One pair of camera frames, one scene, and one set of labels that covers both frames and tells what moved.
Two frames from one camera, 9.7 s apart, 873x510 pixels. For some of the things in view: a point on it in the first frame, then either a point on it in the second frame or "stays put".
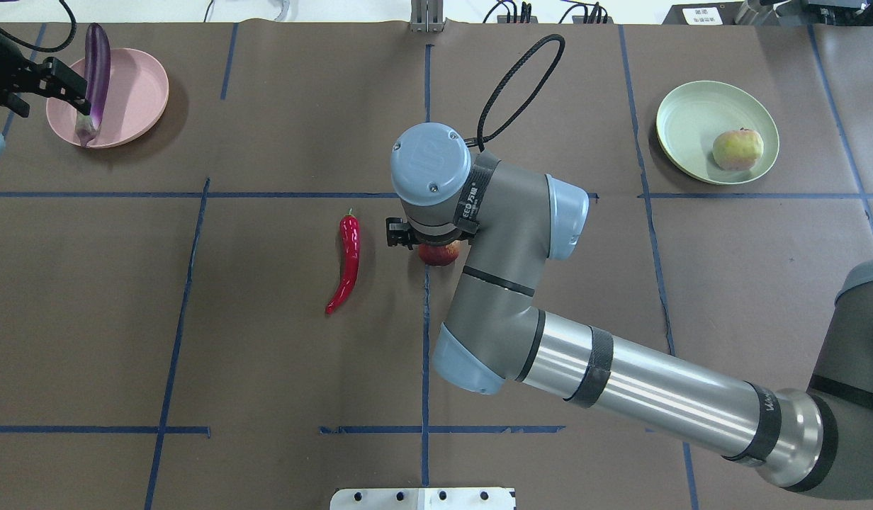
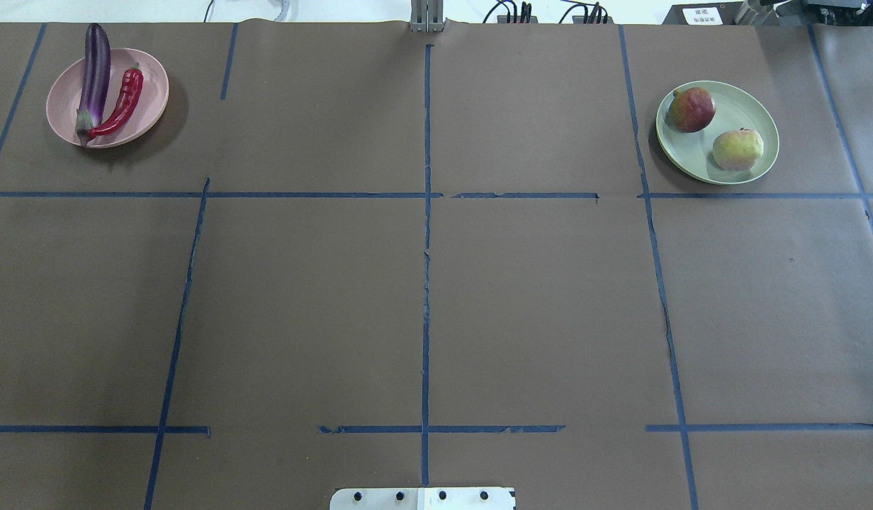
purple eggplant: (97, 69) stays put
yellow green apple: (738, 150) stays put
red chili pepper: (349, 243) to (132, 87)
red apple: (438, 255) to (691, 110)
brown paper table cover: (207, 316) stays put
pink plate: (138, 95) stays put
